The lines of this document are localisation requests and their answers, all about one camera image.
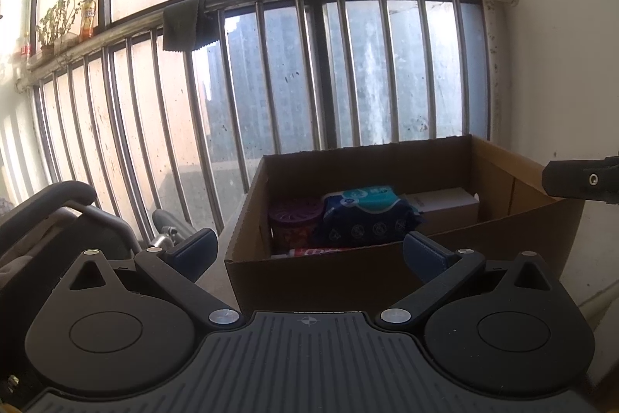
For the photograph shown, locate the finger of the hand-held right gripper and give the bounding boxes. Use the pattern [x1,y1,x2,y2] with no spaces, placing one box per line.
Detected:
[542,156,619,203]

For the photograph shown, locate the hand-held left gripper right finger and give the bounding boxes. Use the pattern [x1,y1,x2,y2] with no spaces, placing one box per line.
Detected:
[377,231,564,327]

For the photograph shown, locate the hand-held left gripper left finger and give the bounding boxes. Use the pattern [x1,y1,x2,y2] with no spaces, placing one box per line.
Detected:
[55,228,243,327]

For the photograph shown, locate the white carton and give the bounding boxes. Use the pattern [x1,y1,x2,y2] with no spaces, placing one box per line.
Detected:
[404,188,480,231]

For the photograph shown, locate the blue patterned tissue pack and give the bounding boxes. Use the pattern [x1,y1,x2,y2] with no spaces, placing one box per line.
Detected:
[313,185,422,249]

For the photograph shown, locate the brown cardboard box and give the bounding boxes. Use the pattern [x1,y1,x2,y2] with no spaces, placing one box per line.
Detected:
[225,135,587,314]

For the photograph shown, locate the purple air freshener jar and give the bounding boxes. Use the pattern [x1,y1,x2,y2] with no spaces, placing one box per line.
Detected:
[268,199,326,255]

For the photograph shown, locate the red toothpaste tube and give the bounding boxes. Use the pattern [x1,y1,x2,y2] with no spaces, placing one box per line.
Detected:
[271,247,361,260]

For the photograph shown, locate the black wheelchair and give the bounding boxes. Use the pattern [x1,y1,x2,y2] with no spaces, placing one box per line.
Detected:
[0,181,218,293]

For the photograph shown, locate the grey rag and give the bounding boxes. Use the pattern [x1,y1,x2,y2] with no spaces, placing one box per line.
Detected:
[162,0,219,52]

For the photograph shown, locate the orange drink bottle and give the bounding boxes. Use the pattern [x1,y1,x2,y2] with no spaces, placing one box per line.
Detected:
[80,0,97,40]

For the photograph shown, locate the potted plant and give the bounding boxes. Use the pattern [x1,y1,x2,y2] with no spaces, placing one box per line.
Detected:
[36,0,80,58]

